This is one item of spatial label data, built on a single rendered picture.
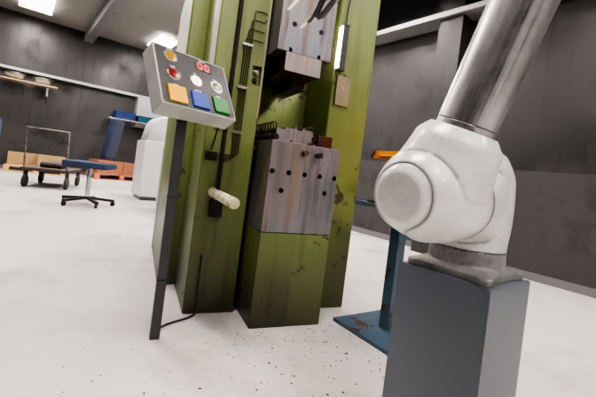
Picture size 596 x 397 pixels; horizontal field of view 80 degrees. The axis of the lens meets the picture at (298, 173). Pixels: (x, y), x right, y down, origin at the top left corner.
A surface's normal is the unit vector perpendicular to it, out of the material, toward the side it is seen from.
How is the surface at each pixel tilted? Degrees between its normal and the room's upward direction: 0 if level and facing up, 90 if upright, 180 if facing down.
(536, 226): 90
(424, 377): 90
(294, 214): 90
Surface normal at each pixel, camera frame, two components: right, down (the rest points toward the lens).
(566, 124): -0.77, -0.10
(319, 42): 0.40, 0.05
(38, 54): 0.62, 0.08
